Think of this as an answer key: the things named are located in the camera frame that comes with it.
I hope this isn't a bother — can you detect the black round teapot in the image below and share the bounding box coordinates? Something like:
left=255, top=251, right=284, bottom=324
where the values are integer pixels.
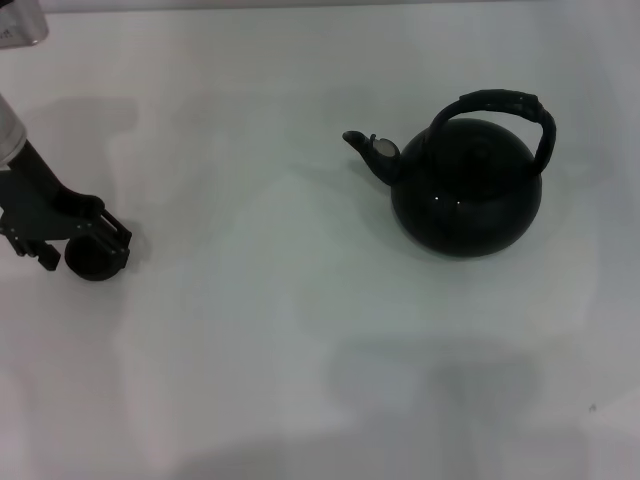
left=341, top=88, right=557, bottom=260

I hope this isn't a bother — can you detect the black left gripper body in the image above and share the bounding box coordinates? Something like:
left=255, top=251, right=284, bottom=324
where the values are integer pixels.
left=0, top=140, right=107, bottom=259

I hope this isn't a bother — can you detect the dark brown teacup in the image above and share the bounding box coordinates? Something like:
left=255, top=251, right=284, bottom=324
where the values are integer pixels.
left=64, top=236, right=127, bottom=284

